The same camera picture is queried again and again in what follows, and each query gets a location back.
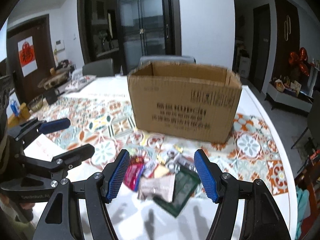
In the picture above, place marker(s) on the magenta snack bag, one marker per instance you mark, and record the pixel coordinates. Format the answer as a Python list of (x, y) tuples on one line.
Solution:
[(134, 173)]

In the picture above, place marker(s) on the brown cardboard box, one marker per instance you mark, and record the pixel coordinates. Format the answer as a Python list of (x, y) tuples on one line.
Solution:
[(187, 100)]

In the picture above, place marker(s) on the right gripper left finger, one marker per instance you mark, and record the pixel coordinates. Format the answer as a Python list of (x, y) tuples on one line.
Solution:
[(61, 217)]

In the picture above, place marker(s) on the beige snack packet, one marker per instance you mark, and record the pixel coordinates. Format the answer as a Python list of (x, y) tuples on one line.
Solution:
[(162, 188)]

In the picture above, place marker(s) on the red fu door poster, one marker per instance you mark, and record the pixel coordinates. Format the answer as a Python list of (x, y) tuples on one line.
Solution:
[(26, 55)]

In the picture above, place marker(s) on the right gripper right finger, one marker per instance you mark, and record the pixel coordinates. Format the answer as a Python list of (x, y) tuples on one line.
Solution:
[(262, 218)]

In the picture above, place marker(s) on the patterned tile table mat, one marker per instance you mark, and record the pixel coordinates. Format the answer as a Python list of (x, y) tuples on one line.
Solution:
[(249, 153)]

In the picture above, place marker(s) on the dark green snack packet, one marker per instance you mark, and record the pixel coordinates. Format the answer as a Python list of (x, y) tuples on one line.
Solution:
[(186, 182)]

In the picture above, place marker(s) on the white patterned snack bag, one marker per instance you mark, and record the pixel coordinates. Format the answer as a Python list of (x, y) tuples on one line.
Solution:
[(79, 84)]

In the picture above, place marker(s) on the yellow white snack packet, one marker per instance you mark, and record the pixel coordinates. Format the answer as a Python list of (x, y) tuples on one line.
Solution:
[(159, 171)]

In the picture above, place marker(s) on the person left hand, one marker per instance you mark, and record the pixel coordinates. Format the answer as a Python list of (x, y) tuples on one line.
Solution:
[(23, 212)]

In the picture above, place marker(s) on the small white gold candy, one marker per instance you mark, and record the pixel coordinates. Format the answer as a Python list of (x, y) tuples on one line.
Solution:
[(173, 155)]

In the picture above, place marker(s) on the cooking pot with lid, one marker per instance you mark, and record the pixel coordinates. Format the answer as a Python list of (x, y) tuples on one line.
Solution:
[(54, 81)]

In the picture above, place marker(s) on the grey black snack bar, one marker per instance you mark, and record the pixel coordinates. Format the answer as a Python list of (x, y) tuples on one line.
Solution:
[(185, 162)]

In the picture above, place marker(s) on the red foil balloons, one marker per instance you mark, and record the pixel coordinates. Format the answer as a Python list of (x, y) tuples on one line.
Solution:
[(301, 60)]

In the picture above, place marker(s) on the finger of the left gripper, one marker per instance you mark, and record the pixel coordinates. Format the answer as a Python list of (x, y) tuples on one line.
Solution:
[(59, 164), (31, 129)]

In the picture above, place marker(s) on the white low cabinet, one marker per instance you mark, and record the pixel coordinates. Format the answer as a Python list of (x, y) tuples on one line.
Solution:
[(286, 102)]

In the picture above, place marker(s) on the grey dining chair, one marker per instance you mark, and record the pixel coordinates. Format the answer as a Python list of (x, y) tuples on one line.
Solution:
[(100, 68), (166, 58)]

